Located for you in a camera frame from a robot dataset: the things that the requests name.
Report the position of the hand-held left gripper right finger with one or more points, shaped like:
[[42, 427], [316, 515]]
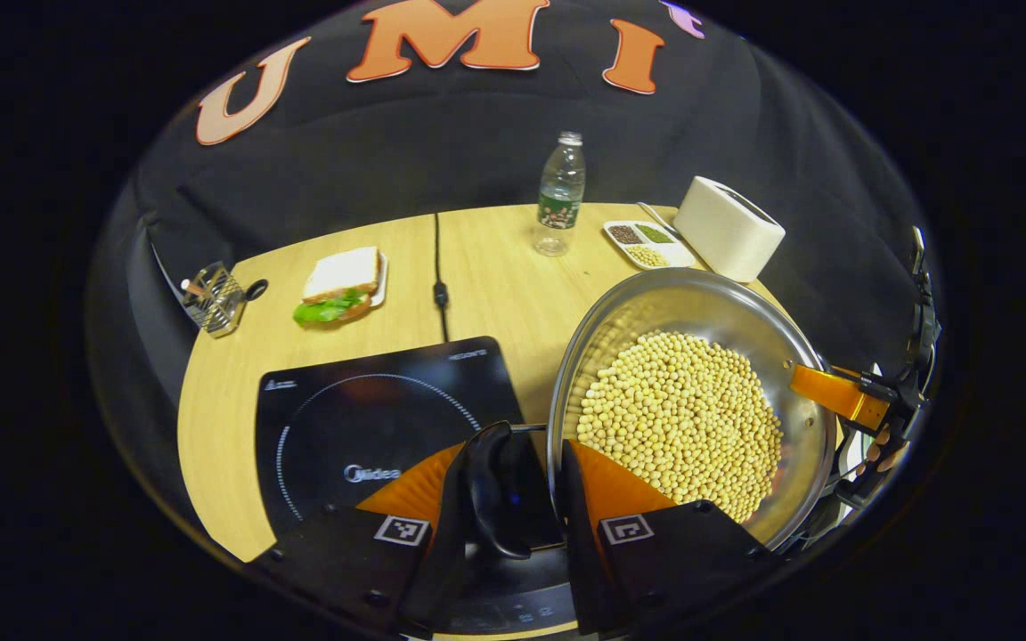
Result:
[[580, 552]]

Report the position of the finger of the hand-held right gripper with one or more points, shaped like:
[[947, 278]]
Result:
[[838, 393]]

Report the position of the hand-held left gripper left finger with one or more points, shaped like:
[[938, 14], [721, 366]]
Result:
[[442, 552]]

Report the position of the black induction cooktop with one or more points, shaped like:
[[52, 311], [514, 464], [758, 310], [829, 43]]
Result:
[[353, 418]]

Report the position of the pile of yellow soybeans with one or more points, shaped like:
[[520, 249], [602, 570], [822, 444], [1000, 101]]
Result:
[[682, 418]]

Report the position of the white toaster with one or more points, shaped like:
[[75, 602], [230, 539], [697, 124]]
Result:
[[727, 231]]

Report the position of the white divided dish of beans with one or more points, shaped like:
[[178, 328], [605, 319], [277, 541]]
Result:
[[655, 249]]

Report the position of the metal utensil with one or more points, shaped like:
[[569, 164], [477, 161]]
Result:
[[658, 219]]

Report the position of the sandwich with lettuce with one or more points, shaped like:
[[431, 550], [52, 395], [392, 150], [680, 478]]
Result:
[[339, 280]]

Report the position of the clear plastic water bottle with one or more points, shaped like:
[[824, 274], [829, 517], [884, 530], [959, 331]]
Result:
[[559, 200]]

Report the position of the black backdrop cloth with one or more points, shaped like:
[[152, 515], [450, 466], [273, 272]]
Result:
[[477, 142]]

